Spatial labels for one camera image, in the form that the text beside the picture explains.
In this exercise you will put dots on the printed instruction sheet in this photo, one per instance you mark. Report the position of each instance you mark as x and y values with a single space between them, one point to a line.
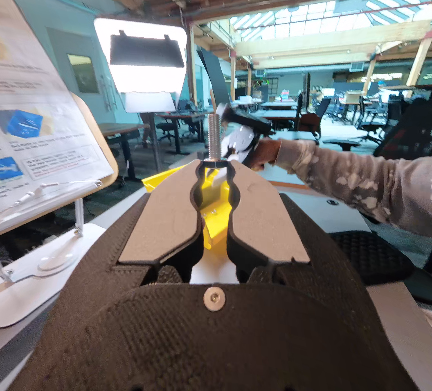
50 93

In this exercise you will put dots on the person's right forearm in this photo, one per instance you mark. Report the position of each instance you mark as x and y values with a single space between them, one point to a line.
354 181

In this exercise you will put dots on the black light panel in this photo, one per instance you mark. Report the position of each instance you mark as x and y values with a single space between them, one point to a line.
145 51

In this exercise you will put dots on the brown office desk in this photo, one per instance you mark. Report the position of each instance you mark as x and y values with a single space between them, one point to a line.
118 129
182 115

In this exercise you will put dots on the person's right hand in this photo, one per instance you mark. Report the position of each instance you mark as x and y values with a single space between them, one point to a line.
266 152

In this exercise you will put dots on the steel hex bolt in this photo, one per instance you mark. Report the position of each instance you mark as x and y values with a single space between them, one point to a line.
214 137

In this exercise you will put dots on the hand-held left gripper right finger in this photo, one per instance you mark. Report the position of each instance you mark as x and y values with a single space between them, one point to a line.
266 225

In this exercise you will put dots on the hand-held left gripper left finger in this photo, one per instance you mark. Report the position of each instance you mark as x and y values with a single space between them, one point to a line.
165 222

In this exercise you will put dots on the yellow plastic bin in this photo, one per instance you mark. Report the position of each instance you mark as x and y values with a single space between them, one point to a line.
216 228

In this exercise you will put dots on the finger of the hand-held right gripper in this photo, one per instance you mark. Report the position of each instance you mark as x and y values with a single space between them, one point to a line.
219 178

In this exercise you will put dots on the black office chair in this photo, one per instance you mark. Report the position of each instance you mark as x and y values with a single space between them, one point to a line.
411 134

